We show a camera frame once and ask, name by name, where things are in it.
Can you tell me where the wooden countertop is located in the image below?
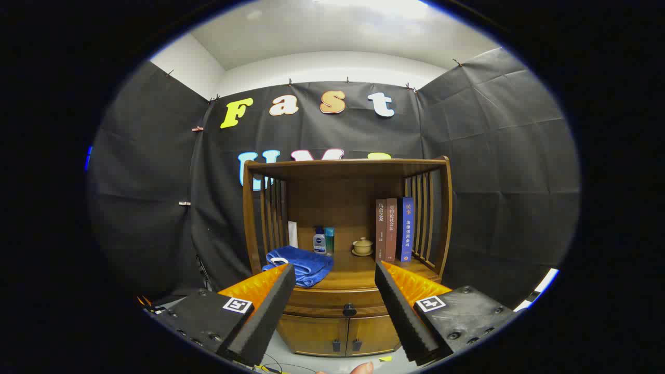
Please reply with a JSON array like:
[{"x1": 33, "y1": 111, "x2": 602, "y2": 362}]
[{"x1": 258, "y1": 248, "x2": 441, "y2": 291}]

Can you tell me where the dark brown book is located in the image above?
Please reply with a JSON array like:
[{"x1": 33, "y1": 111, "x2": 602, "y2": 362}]
[{"x1": 375, "y1": 199, "x2": 388, "y2": 262}]

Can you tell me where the reddish brown book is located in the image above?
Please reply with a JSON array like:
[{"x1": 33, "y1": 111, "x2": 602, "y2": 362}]
[{"x1": 385, "y1": 198, "x2": 398, "y2": 262}]

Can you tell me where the black backdrop cloth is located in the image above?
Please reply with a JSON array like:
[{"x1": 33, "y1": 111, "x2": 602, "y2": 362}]
[{"x1": 87, "y1": 48, "x2": 581, "y2": 312}]

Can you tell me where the wooden drawer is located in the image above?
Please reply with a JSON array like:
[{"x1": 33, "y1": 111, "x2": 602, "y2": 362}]
[{"x1": 285, "y1": 287, "x2": 388, "y2": 318}]

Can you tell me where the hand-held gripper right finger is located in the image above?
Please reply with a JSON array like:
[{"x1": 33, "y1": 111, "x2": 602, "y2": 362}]
[{"x1": 374, "y1": 261, "x2": 516, "y2": 366}]

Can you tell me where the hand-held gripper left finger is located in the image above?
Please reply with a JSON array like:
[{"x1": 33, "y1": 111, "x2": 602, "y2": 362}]
[{"x1": 148, "y1": 262, "x2": 297, "y2": 367}]

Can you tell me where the blue book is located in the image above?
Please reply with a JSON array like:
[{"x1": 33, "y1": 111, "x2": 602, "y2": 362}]
[{"x1": 397, "y1": 197, "x2": 415, "y2": 262}]

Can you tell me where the wooden cabinet door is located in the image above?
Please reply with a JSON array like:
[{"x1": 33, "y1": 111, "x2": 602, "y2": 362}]
[
  {"x1": 347, "y1": 314, "x2": 401, "y2": 357},
  {"x1": 277, "y1": 314, "x2": 350, "y2": 357}
]

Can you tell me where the wooden cabinet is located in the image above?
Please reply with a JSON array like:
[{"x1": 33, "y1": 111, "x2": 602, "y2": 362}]
[{"x1": 242, "y1": 156, "x2": 453, "y2": 358}]

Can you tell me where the blue folded towel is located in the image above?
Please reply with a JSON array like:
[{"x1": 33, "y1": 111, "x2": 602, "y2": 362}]
[{"x1": 261, "y1": 246, "x2": 334, "y2": 288}]

